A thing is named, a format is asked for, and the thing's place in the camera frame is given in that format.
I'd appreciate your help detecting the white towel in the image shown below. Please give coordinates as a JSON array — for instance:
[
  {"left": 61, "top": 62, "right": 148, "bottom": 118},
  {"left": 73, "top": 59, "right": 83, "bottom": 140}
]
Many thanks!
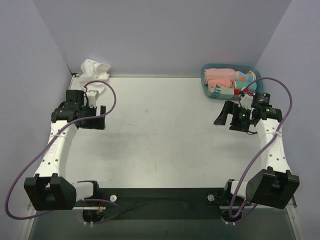
[{"left": 78, "top": 59, "right": 111, "bottom": 94}]

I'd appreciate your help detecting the cartoon print rolled towel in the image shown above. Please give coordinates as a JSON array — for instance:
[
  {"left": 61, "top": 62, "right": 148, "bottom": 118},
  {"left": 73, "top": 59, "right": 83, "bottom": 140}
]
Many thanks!
[{"left": 235, "top": 70, "right": 256, "bottom": 83}]

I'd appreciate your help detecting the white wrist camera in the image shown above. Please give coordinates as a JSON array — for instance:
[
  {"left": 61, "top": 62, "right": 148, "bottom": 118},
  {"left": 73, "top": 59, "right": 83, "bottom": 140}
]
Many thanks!
[
  {"left": 86, "top": 90, "right": 99, "bottom": 108},
  {"left": 239, "top": 94, "right": 254, "bottom": 110}
]

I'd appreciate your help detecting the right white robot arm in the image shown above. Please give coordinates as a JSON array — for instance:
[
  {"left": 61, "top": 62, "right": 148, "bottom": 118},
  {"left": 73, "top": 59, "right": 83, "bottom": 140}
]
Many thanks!
[{"left": 214, "top": 93, "right": 300, "bottom": 209}]

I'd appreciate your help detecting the red patterned rolled towel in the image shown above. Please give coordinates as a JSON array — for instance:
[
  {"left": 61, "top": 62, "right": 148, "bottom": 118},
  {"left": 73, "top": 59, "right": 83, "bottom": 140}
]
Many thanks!
[{"left": 234, "top": 88, "right": 256, "bottom": 97}]

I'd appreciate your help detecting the salmon rolled towel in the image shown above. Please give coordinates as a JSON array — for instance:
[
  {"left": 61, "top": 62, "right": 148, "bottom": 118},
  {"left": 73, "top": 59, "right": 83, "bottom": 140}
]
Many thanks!
[{"left": 207, "top": 78, "right": 233, "bottom": 88}]

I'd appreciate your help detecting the patterned white-teal rolled towel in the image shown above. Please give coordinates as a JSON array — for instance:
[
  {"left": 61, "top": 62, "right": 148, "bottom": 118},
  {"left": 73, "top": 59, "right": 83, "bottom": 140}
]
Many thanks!
[{"left": 207, "top": 84, "right": 234, "bottom": 100}]

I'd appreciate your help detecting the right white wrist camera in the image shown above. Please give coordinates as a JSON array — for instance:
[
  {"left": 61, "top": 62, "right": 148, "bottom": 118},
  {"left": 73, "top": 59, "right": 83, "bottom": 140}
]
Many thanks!
[{"left": 239, "top": 94, "right": 254, "bottom": 110}]

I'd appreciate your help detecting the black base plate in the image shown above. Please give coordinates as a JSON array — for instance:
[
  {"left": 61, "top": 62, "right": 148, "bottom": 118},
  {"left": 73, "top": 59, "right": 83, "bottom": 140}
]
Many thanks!
[{"left": 72, "top": 187, "right": 253, "bottom": 221}]

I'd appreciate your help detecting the teal rolled towel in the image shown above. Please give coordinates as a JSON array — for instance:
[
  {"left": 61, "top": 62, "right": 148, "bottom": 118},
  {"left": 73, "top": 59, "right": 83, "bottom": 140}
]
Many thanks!
[{"left": 233, "top": 81, "right": 257, "bottom": 91}]

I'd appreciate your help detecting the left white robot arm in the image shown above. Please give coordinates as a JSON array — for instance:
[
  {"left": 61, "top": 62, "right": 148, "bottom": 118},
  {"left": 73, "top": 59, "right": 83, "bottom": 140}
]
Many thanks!
[{"left": 24, "top": 90, "right": 106, "bottom": 211}]

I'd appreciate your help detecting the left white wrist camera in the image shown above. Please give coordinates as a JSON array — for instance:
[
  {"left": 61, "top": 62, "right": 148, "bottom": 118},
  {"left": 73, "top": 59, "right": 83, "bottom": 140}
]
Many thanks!
[{"left": 86, "top": 90, "right": 99, "bottom": 108}]

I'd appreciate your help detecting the teal plastic basket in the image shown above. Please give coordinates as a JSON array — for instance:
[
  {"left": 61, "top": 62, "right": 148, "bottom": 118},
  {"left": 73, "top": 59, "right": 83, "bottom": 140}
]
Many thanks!
[{"left": 201, "top": 63, "right": 264, "bottom": 100}]

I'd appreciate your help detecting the pink rolled towel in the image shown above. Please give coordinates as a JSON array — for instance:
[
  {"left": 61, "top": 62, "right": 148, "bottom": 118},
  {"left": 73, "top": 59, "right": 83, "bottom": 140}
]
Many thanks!
[{"left": 204, "top": 68, "right": 236, "bottom": 82}]

